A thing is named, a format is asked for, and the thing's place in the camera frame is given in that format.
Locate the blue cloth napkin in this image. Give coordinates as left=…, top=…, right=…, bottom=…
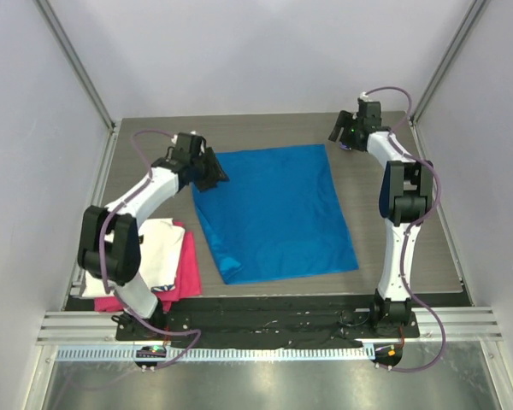
left=192, top=144, right=359, bottom=285

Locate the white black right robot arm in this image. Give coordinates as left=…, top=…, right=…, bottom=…
left=329, top=94, right=433, bottom=337

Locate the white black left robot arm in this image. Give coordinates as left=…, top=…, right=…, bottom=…
left=77, top=130, right=229, bottom=341

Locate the white folded cloth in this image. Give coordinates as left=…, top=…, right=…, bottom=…
left=80, top=218, right=186, bottom=299

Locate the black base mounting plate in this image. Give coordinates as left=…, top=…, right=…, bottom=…
left=115, top=309, right=421, bottom=342

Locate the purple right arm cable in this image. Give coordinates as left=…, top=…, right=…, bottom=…
left=361, top=85, right=448, bottom=372

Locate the left aluminium corner post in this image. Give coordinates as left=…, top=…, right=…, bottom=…
left=32, top=0, right=116, bottom=132

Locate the aluminium corner post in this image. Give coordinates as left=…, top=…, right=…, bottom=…
left=410, top=0, right=490, bottom=126
left=32, top=0, right=116, bottom=132

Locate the right aluminium corner post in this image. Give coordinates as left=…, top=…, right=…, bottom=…
left=410, top=0, right=490, bottom=126

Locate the slotted white cable duct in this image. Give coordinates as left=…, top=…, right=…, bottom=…
left=56, top=343, right=374, bottom=362

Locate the aluminium front frame rail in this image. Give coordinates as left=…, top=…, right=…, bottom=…
left=37, top=307, right=502, bottom=349

